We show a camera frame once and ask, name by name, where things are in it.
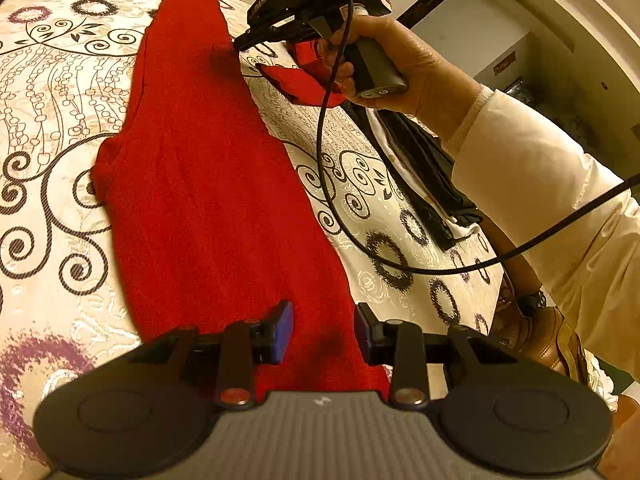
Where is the small red garment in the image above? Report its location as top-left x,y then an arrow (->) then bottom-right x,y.
257,40 -> 351,107

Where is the black cloth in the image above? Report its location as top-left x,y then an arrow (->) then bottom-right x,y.
345,102 -> 483,251

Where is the white purple ring-patterned bedspread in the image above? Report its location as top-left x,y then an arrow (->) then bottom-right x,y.
0,0 -> 507,480

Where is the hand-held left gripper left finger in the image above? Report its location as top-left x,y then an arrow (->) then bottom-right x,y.
127,300 -> 296,411

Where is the cream lace sofa cover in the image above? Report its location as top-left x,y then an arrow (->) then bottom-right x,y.
582,352 -> 613,398

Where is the brown leather sofa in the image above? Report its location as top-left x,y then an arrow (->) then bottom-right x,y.
492,285 -> 591,386

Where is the person's right hand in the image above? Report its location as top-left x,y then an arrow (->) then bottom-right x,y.
317,16 -> 490,137

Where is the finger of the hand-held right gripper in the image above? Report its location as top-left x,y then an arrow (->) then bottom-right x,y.
232,20 -> 322,52

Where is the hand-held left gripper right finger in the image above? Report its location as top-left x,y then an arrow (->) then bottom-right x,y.
354,302 -> 522,411

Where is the large red garment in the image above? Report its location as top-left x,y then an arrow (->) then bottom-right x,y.
90,0 -> 391,396

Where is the person's right forearm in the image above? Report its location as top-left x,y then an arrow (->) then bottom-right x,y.
440,85 -> 640,396

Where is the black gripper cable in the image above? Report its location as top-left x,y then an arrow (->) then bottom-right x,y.
316,0 -> 640,276

